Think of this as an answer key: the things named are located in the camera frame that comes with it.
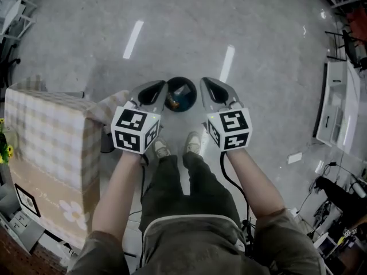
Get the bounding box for table with beige checked cloth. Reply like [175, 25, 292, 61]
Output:
[4, 74, 131, 250]

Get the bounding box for person's right forearm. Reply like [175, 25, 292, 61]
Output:
[225, 147, 287, 220]

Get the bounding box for black metal chair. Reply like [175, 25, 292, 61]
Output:
[325, 29, 367, 68]

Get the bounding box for orange trash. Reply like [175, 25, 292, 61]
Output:
[166, 95, 181, 110]

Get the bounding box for person's dark trousers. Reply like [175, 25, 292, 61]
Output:
[139, 150, 244, 240]

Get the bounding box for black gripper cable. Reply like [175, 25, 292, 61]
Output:
[219, 150, 255, 257]
[139, 153, 150, 269]

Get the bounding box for white cabinet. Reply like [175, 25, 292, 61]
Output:
[315, 60, 362, 156]

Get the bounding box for black picture frame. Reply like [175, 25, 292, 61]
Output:
[14, 183, 41, 218]

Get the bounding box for white desk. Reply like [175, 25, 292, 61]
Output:
[0, 0, 38, 42]

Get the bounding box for person's right shoe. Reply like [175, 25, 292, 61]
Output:
[183, 131, 203, 156]

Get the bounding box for clear plastic trash wrapper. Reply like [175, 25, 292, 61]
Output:
[171, 85, 192, 100]

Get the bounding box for black round bin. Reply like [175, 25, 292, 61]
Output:
[163, 76, 198, 113]

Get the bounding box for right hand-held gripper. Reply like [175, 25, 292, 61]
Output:
[200, 77, 253, 153]

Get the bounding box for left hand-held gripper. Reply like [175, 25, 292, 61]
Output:
[110, 80, 169, 155]

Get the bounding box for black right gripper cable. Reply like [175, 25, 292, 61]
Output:
[219, 150, 255, 257]

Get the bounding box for person's left shoe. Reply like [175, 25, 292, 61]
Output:
[153, 137, 173, 159]

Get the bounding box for yellow sunflower bunch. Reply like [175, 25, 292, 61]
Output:
[0, 117, 14, 164]

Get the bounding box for person's shoe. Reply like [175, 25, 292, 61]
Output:
[153, 137, 173, 159]
[183, 131, 203, 156]

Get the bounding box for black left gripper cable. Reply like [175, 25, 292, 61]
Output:
[139, 153, 150, 269]

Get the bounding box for person's left forearm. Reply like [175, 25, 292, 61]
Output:
[91, 149, 144, 252]

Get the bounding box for white flat device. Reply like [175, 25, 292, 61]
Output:
[286, 151, 304, 165]

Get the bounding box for person's olive shirt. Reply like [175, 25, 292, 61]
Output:
[65, 209, 327, 275]

